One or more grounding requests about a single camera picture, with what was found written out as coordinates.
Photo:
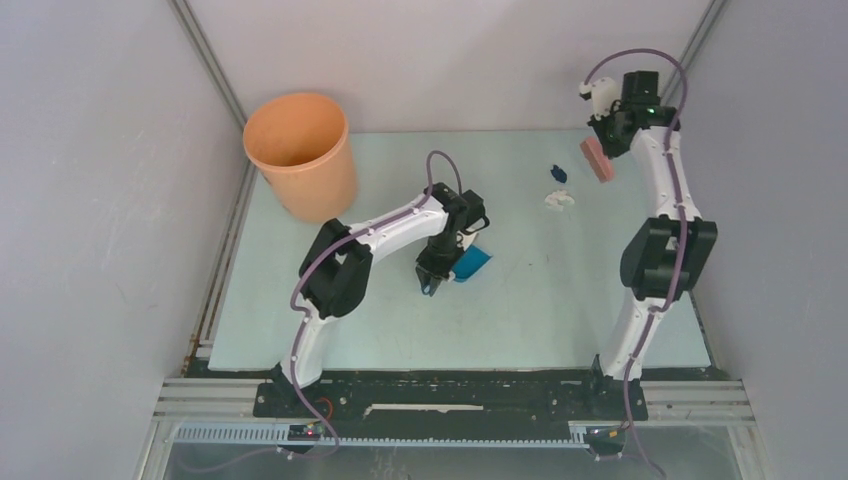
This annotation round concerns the orange plastic bucket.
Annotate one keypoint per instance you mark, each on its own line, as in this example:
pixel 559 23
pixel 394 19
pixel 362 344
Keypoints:
pixel 300 143

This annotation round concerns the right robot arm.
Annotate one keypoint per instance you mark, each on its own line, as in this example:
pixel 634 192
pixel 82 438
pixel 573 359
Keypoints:
pixel 666 256

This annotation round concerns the dark blue paper scrap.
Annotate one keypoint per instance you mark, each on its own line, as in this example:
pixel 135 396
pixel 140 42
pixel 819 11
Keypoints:
pixel 558 174

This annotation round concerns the blue plastic dustpan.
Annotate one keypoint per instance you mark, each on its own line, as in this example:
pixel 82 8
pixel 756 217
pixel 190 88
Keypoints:
pixel 469 264

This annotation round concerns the pink hand brush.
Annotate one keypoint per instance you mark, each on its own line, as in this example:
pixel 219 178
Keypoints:
pixel 599 163

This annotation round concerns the aluminium frame rail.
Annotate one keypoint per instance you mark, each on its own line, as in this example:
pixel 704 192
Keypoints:
pixel 222 409

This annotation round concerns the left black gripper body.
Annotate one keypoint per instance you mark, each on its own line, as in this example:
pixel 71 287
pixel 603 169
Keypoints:
pixel 438 258

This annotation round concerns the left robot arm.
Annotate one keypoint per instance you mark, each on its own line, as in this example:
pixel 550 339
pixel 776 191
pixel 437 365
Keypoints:
pixel 334 276

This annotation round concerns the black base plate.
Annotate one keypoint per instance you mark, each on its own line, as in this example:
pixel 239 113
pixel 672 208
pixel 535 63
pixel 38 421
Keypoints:
pixel 547 408

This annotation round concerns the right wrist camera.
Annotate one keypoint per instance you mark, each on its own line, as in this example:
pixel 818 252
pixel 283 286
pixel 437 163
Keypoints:
pixel 602 94

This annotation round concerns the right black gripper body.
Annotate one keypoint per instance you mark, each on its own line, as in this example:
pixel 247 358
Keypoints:
pixel 612 144

